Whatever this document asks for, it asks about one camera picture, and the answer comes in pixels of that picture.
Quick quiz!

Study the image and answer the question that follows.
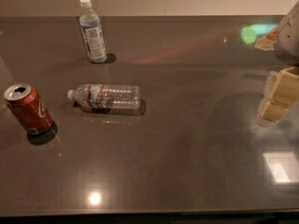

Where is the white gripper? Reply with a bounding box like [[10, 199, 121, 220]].
[[256, 2, 299, 127]]

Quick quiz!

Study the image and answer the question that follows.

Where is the clear water bottle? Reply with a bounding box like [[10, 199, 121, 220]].
[[67, 84, 141, 110]]

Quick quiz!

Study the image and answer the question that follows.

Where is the red soda can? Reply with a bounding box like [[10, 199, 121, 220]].
[[4, 83, 53, 135]]

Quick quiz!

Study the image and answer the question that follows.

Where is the blue label water bottle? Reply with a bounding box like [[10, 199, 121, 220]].
[[79, 0, 107, 63]]

